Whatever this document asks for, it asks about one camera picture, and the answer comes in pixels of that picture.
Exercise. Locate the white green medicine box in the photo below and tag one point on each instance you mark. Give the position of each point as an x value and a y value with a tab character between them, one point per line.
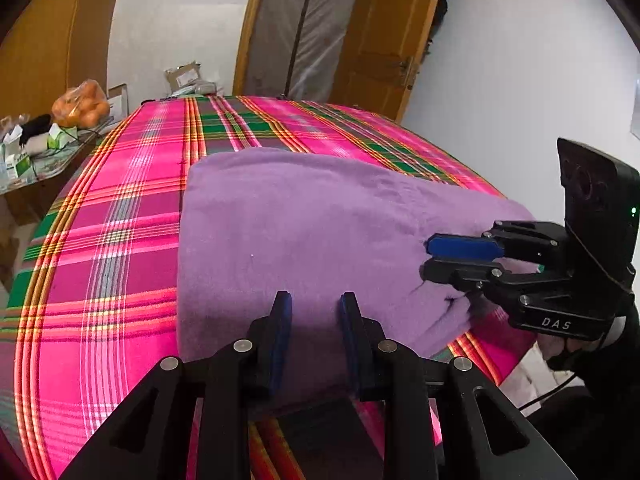
17	165

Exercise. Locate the purple fleece garment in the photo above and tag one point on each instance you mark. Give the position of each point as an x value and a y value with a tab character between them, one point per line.
263	220

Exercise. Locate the pink plaid bed sheet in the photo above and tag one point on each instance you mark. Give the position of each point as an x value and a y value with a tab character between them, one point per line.
94	305

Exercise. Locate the wooden wardrobe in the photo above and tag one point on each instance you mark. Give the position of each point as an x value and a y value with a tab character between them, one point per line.
53	45

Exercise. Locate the wooden door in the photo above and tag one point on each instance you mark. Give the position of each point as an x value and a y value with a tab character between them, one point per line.
381	55

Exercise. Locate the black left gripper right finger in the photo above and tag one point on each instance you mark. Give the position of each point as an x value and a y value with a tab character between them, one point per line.
441	420

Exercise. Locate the right hand white glove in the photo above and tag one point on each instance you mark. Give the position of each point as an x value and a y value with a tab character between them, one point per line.
565	355

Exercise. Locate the black camera box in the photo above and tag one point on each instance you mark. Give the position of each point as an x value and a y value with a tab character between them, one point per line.
601	207

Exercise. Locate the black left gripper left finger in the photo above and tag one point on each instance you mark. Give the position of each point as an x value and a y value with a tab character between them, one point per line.
207	402

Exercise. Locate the bag of oranges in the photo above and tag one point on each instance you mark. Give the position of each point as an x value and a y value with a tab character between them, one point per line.
81	107

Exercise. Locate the cardboard box with label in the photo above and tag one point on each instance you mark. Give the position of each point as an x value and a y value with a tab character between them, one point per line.
182	75

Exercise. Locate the white carton box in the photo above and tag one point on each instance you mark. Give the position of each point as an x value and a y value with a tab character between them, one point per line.
117	97

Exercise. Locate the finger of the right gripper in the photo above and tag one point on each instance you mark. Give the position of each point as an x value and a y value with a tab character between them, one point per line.
462	275
450	246

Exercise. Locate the folding side table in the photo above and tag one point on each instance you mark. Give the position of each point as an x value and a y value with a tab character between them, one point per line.
30	196

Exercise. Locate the plastic covered doorway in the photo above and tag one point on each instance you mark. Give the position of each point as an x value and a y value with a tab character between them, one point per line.
291	48

